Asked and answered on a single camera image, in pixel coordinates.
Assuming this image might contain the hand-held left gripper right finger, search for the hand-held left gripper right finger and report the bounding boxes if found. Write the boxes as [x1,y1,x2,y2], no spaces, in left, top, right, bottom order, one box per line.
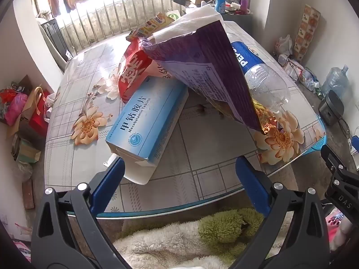
[230,155,328,269]

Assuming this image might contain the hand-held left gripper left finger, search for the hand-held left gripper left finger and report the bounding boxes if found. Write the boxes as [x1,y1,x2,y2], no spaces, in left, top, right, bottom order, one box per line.
[31,157,132,269]

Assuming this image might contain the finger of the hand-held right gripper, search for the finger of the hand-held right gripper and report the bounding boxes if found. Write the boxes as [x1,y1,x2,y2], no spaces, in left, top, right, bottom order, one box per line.
[321,145,348,174]

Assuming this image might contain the blue plastic basket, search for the blue plastic basket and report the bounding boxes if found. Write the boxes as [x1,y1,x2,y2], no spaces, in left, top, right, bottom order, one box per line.
[303,134,327,156]

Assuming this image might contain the blue medicine box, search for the blue medicine box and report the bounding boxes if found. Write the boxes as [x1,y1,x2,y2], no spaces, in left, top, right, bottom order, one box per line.
[105,76,189,185]

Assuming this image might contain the red and white snack bag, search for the red and white snack bag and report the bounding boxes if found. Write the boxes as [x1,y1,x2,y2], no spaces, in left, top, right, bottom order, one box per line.
[118,38,180,104]

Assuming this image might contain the clear bottle with blue label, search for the clear bottle with blue label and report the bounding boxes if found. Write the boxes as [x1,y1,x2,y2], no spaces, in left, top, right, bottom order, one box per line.
[228,41,291,113]

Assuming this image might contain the pink printed cloth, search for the pink printed cloth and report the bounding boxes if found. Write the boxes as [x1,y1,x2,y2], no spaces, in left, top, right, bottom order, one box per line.
[327,210,359,253]

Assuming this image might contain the empty clear water jug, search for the empty clear water jug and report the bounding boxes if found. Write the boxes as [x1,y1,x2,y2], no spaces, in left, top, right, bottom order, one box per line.
[320,65,350,97]

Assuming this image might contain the pile of plastic packaging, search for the pile of plastic packaging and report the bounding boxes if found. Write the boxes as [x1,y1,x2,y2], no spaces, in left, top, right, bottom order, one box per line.
[278,53,320,93]

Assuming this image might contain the red gift bag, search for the red gift bag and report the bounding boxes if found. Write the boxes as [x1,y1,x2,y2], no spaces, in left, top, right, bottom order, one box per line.
[28,90,51,138]

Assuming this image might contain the brown paper bag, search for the brown paper bag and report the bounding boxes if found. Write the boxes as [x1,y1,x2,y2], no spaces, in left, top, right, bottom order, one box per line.
[17,87,45,141]

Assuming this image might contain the pink plastic bag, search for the pink plastic bag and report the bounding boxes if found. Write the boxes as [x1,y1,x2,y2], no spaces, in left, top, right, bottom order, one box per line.
[4,92,28,126]

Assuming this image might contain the white plastic bag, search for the white plastic bag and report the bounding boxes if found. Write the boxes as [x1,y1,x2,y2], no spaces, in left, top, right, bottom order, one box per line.
[274,35,293,56]

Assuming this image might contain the patterned cardboard roll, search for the patterned cardboard roll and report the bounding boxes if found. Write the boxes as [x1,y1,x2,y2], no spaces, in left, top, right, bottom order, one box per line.
[293,4,321,62]

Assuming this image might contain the purple foil bag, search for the purple foil bag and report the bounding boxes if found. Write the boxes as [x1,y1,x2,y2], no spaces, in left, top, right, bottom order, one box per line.
[142,20,281,135]

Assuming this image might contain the dark chair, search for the dark chair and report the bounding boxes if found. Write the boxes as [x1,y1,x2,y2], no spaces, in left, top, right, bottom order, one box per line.
[39,18,69,62]

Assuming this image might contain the yellow noodle snack packet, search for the yellow noodle snack packet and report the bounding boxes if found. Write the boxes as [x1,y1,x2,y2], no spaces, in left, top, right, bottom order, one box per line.
[126,13,175,42]

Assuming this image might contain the metal balcony railing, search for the metal balcony railing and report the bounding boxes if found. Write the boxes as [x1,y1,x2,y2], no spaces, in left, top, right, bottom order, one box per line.
[35,0,180,54]

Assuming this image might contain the grey cabinet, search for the grey cabinet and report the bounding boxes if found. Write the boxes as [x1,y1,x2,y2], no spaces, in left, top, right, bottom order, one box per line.
[224,13,253,24]

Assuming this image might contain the white bag with green logo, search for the white bag with green logo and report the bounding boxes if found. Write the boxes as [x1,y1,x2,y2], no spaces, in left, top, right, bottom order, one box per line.
[166,7,183,20]

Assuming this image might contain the white paper towel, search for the white paper towel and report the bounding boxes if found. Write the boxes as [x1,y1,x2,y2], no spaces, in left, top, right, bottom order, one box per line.
[149,4,225,42]

